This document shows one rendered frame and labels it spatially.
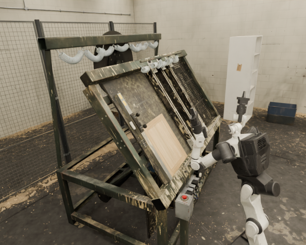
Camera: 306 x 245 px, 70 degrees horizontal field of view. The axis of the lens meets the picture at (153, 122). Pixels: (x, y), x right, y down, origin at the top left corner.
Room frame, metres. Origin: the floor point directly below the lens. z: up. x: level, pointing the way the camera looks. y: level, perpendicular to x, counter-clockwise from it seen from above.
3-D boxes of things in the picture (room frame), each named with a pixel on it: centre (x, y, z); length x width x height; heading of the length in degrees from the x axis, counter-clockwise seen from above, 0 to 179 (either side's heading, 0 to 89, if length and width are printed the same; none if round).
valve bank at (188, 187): (1.83, -0.38, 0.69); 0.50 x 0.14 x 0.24; 151
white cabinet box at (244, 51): (5.46, -2.30, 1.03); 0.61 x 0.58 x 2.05; 142
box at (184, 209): (1.41, -0.23, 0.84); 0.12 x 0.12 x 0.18; 61
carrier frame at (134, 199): (2.73, 0.00, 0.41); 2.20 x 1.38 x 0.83; 151
